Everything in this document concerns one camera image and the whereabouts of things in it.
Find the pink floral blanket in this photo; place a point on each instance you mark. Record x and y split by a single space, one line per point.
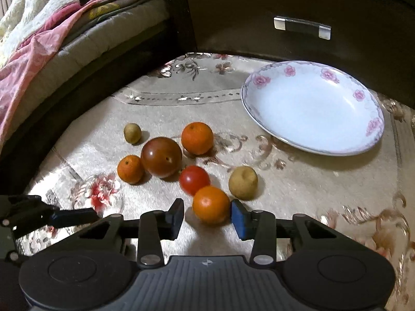
32 56

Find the small green-brown longan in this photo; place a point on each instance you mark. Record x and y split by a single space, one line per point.
132 133

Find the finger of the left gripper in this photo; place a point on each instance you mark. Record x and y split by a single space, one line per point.
69 218

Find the cream fluffy blanket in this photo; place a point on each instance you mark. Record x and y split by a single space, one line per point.
23 19

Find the dark wooden drawer cabinet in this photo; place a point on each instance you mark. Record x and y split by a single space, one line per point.
372 40

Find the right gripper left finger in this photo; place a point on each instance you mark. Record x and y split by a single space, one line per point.
155 226

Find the silver black drawer handle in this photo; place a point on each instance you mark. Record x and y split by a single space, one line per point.
302 26

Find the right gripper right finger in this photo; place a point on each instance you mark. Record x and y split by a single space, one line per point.
259 226

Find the white floral plate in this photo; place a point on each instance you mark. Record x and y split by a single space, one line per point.
314 107

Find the small orange mandarin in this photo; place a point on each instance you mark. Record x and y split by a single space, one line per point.
130 169

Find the large dark red tomato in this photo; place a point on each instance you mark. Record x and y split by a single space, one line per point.
161 157

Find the small red tomato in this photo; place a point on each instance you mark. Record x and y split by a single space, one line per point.
193 178

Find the tan round fruit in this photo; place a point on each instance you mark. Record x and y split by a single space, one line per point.
243 183

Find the orange mandarin back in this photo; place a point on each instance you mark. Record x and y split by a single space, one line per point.
197 138

